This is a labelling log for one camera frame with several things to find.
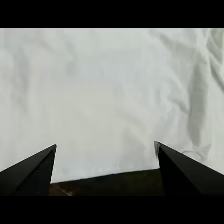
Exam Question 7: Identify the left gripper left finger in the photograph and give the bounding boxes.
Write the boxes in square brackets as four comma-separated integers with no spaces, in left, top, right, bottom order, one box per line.
[0,143,58,197]

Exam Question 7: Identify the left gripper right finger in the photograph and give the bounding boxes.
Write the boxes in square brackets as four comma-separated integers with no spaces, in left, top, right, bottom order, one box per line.
[153,140,224,197]

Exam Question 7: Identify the white shirt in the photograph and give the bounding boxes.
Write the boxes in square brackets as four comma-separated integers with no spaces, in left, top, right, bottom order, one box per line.
[0,27,224,184]

